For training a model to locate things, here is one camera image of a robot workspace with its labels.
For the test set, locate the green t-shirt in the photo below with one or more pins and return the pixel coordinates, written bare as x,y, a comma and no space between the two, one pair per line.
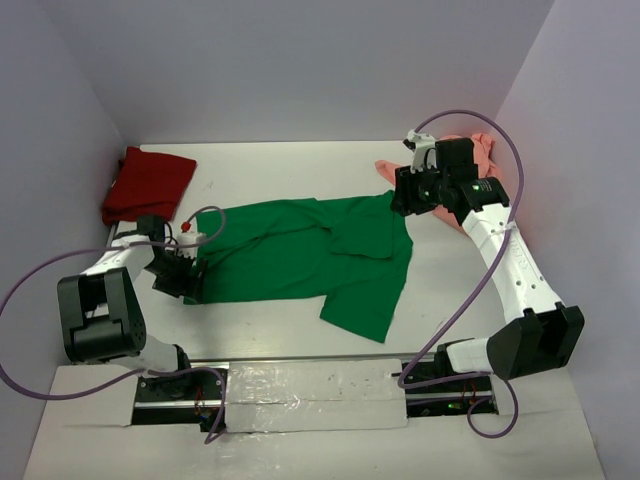
352,252

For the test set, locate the red folded t-shirt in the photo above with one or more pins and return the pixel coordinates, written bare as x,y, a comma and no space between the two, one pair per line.
148,183

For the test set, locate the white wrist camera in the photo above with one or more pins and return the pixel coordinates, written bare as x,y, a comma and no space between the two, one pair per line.
422,147
189,239

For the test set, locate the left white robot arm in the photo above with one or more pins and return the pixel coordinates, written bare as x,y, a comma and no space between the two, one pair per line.
102,320

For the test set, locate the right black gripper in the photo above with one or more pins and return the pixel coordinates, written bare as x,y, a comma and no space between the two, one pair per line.
405,200

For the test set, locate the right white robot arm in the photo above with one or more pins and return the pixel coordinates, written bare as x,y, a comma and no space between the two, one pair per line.
540,331

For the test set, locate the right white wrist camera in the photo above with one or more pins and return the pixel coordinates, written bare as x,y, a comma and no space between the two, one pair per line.
422,147

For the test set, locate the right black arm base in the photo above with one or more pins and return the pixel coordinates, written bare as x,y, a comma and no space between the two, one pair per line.
451,398

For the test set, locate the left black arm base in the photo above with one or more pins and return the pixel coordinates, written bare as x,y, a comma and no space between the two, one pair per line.
192,399

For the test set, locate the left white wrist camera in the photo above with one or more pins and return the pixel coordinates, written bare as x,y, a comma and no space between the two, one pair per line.
189,239

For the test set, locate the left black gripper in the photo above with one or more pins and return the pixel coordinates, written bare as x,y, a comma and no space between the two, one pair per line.
184,285

